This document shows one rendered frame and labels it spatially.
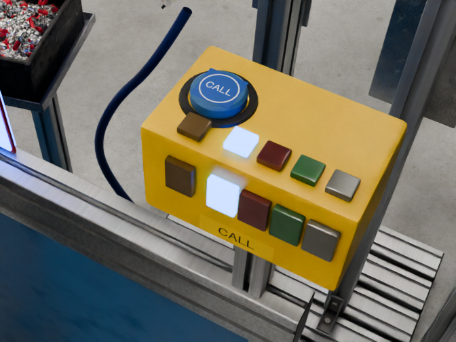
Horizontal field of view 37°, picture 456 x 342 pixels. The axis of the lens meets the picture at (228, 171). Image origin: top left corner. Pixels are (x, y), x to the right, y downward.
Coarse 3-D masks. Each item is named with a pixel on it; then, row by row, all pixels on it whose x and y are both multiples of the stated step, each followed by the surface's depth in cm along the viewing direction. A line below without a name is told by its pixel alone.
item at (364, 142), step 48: (288, 96) 48; (336, 96) 48; (144, 144) 46; (192, 144) 44; (288, 144) 45; (336, 144) 45; (384, 144) 45; (288, 192) 43; (240, 240) 49; (336, 288) 48
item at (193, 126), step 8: (184, 120) 45; (192, 120) 45; (200, 120) 45; (208, 120) 45; (184, 128) 44; (192, 128) 45; (200, 128) 45; (208, 128) 45; (192, 136) 44; (200, 136) 44
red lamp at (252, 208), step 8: (240, 192) 44; (248, 192) 44; (240, 200) 44; (248, 200) 44; (256, 200) 44; (264, 200) 44; (240, 208) 45; (248, 208) 45; (256, 208) 44; (264, 208) 44; (240, 216) 46; (248, 216) 45; (256, 216) 45; (264, 216) 44; (248, 224) 46; (256, 224) 45; (264, 224) 45
